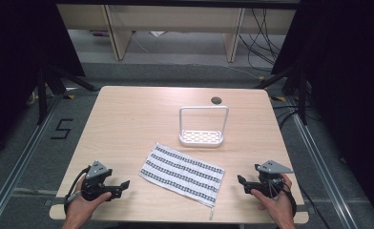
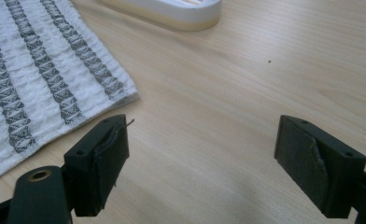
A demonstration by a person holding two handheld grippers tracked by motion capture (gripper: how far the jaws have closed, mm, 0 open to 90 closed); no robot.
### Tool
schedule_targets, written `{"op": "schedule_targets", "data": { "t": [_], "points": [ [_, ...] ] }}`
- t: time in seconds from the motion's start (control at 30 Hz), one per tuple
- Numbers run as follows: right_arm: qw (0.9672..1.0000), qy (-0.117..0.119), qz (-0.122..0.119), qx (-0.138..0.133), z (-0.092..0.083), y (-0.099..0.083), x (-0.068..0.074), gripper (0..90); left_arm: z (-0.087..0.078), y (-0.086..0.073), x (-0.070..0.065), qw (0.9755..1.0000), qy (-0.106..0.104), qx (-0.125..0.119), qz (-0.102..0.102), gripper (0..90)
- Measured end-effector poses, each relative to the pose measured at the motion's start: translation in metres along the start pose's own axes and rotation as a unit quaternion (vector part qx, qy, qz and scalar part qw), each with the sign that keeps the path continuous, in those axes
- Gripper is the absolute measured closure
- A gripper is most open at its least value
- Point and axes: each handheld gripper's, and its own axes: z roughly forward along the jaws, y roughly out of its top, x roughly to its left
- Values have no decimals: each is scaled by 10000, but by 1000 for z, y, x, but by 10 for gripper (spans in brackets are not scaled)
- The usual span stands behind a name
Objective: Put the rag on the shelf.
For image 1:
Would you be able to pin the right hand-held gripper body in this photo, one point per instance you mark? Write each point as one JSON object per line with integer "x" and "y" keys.
{"x": 270, "y": 178}

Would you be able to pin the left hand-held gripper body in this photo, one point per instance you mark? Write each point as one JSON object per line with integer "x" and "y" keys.
{"x": 95, "y": 180}

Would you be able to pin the person's right hand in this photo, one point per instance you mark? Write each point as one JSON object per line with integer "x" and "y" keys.
{"x": 276, "y": 205}

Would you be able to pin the person's left hand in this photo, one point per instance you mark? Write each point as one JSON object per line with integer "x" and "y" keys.
{"x": 81, "y": 208}

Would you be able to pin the white striped dish towel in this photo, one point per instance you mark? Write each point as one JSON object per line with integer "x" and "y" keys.
{"x": 182, "y": 174}

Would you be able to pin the white towel rack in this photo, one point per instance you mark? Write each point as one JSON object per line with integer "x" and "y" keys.
{"x": 203, "y": 128}

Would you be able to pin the black metal stand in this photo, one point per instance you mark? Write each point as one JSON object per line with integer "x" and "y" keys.
{"x": 48, "y": 86}
{"x": 296, "y": 86}

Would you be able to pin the black curtain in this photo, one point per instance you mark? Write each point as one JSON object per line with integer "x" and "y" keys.
{"x": 347, "y": 79}
{"x": 19, "y": 63}

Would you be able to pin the aluminium floor rail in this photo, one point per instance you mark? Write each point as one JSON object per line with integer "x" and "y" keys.
{"x": 19, "y": 162}
{"x": 322, "y": 171}

